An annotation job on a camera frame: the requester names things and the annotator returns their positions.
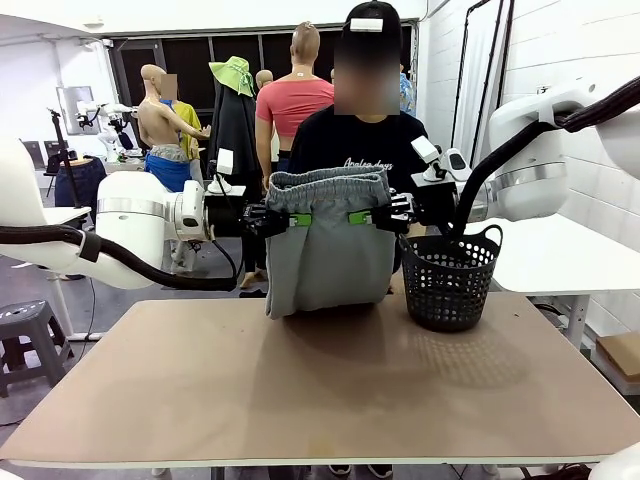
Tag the brown cardboard box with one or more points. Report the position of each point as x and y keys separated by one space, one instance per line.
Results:
x=620 y=355

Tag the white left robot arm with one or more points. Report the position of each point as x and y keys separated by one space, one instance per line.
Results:
x=135 y=215

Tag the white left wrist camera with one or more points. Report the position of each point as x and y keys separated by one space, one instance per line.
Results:
x=225 y=162

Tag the black camera tripod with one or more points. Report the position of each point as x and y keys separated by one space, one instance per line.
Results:
x=62 y=150

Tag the small bald mannequin head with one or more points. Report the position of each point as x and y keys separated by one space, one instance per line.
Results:
x=264 y=80

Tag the person in black t-shirt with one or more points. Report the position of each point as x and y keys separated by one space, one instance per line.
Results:
x=340 y=140

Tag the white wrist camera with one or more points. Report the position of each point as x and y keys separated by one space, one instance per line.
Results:
x=225 y=162
x=425 y=149

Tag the bare-chested tan mannequin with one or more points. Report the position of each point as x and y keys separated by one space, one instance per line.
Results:
x=155 y=120

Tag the large white side table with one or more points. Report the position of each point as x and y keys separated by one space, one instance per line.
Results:
x=575 y=260

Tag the mannequin in black coat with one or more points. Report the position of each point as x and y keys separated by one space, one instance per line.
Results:
x=235 y=130

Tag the grey training pants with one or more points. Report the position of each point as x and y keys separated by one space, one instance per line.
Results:
x=330 y=260

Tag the green bucket hat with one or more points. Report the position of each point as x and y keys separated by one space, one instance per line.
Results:
x=232 y=75

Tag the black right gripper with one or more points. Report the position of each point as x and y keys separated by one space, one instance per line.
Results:
x=432 y=207

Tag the black backdrop stand pole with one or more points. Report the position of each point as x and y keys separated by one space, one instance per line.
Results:
x=495 y=50

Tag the mannequin with red top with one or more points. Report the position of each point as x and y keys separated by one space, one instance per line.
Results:
x=287 y=100

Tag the mannequin in floral shirt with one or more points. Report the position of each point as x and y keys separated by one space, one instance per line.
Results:
x=407 y=90

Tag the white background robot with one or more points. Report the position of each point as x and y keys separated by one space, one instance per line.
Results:
x=110 y=120

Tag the person in yellow shirt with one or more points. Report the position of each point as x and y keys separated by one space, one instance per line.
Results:
x=187 y=120

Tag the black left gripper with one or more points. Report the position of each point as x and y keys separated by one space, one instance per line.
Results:
x=230 y=222

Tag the black perforated plastic basket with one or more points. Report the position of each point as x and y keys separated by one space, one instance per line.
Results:
x=450 y=290

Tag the dark blue jeans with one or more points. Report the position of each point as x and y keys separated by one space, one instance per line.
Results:
x=80 y=180

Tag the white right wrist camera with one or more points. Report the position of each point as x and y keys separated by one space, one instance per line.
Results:
x=425 y=149

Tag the black cap with white tag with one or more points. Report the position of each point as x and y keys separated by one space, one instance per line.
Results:
x=375 y=15

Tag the grey plastic stool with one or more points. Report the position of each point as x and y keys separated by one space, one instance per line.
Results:
x=30 y=335

